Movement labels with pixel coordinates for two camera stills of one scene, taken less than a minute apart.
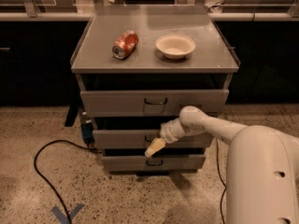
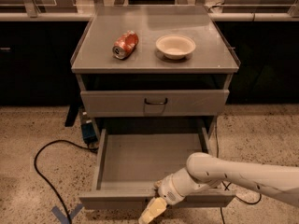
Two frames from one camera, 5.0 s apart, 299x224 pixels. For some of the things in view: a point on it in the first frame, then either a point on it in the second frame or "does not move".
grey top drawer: x=150 y=103 does not move
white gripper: x=167 y=133 -> x=168 y=188
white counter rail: x=84 y=16 does not move
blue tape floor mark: x=63 y=219 does not move
